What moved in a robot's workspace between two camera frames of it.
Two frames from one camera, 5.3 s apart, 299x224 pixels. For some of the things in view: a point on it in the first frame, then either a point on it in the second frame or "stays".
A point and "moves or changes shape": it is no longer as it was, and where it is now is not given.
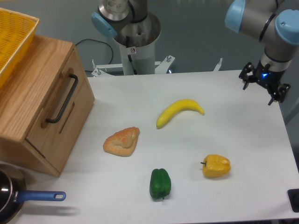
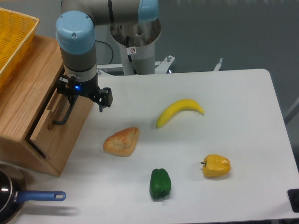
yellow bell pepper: [216, 165] stays
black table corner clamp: [293, 197] stays
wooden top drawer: [61, 112] moves or changes shape
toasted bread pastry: [122, 142] stays
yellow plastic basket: [17, 32] stays
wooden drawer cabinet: [45, 104] stays
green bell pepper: [160, 184] stays
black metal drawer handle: [75, 83] → [60, 122]
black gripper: [270, 79] → [72, 87]
